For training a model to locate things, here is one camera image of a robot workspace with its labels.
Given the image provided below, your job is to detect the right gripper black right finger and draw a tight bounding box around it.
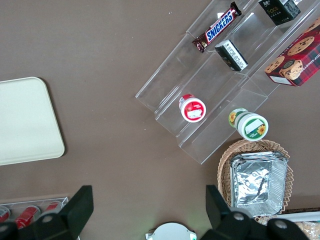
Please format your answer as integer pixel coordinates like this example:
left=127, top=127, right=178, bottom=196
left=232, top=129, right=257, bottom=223
left=202, top=184, right=256, bottom=240

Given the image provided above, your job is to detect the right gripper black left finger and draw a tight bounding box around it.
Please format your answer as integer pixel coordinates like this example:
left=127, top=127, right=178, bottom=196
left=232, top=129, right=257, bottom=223
left=32, top=184, right=94, bottom=240

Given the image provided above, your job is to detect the light wicker basket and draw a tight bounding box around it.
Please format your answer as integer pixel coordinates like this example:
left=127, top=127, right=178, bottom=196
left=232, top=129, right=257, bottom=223
left=217, top=139, right=294, bottom=223

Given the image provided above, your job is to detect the cream rectangular tray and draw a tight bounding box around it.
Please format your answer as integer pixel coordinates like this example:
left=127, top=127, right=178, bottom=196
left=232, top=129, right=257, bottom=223
left=0, top=76, right=66, bottom=166

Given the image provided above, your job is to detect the clear acrylic bottle rack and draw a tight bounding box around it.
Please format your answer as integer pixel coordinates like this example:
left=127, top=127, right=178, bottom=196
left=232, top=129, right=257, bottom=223
left=0, top=196, right=70, bottom=231

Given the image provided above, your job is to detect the red cola bottle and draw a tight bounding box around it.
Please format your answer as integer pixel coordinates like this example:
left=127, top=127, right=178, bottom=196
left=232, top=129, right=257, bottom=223
left=44, top=200, right=63, bottom=216
left=0, top=206, right=12, bottom=225
left=14, top=204, right=41, bottom=230

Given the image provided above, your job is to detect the aluminium foil container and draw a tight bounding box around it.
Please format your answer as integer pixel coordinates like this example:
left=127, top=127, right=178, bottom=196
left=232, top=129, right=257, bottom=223
left=229, top=150, right=289, bottom=218

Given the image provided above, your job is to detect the white snack bin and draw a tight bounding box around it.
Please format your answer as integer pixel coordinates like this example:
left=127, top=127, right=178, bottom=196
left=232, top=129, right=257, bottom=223
left=281, top=207, right=320, bottom=240

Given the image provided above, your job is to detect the clear acrylic stepped stand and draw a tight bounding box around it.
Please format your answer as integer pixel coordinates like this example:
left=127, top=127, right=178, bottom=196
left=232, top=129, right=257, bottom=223
left=134, top=0, right=320, bottom=165

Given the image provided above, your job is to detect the clear cracker snack bag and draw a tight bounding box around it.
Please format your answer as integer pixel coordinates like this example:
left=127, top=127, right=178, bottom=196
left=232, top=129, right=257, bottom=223
left=297, top=221, right=320, bottom=240

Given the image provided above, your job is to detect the green lid sunflower cup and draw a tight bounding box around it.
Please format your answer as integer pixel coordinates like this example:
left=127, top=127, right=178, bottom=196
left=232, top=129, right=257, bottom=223
left=228, top=107, right=270, bottom=142

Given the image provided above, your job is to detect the red lid yogurt cup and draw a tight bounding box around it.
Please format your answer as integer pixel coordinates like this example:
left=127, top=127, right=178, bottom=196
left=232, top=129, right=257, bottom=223
left=178, top=93, right=207, bottom=123

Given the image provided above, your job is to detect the black box white label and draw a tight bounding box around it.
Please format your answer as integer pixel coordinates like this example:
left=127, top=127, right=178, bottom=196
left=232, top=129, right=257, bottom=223
left=214, top=39, right=249, bottom=73

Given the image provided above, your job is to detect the red tartan cookie box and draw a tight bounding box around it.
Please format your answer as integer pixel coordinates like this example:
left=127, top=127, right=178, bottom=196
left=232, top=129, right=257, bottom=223
left=264, top=17, right=320, bottom=88

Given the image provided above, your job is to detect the Snickers chocolate bar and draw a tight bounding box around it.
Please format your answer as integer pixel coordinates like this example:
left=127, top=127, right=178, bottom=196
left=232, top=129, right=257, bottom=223
left=191, top=1, right=243, bottom=55

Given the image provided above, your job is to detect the black box gold lettering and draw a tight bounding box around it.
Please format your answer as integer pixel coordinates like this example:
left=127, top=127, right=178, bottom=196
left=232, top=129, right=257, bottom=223
left=257, top=0, right=302, bottom=27

